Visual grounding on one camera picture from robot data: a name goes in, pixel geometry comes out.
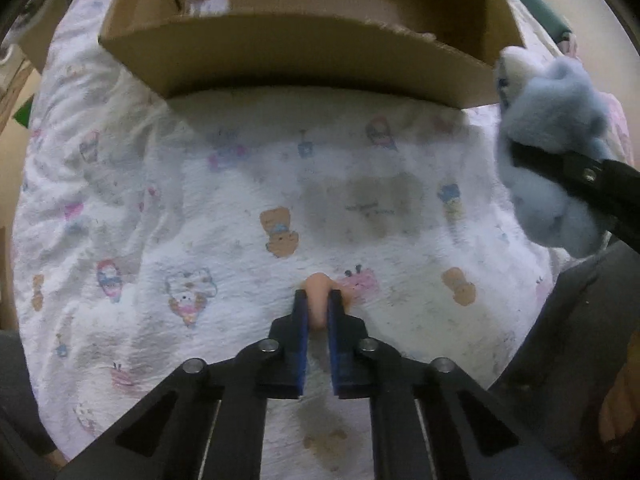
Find brown cardboard box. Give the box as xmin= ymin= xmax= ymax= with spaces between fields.
xmin=98 ymin=0 xmax=526 ymax=110

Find small peach tube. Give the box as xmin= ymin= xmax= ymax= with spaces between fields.
xmin=306 ymin=272 xmax=331 ymax=332

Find person's grey pants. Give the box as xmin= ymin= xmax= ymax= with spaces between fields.
xmin=0 ymin=245 xmax=640 ymax=480

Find blue fluffy scrunchie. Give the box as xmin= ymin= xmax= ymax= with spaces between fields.
xmin=492 ymin=46 xmax=619 ymax=260

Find white printed bed blanket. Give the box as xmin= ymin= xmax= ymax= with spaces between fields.
xmin=12 ymin=0 xmax=632 ymax=480

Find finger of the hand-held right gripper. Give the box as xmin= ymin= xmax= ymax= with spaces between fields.
xmin=509 ymin=141 xmax=640 ymax=253

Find teal pillow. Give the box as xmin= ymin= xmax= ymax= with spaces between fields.
xmin=495 ymin=0 xmax=574 ymax=42

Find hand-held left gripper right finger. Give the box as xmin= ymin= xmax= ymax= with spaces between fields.
xmin=327 ymin=290 xmax=576 ymax=480

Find beige laundry bin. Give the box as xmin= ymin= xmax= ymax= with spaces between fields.
xmin=19 ymin=0 xmax=71 ymax=75

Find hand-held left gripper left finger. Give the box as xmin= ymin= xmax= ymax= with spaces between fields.
xmin=57 ymin=289 xmax=308 ymax=480

